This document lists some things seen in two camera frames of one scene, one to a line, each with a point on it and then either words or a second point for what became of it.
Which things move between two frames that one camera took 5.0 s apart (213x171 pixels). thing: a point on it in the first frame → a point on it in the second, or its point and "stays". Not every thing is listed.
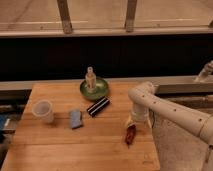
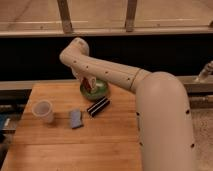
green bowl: (101, 89) stays
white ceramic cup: (43, 110) stays
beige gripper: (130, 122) → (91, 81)
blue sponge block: (75, 118) stays
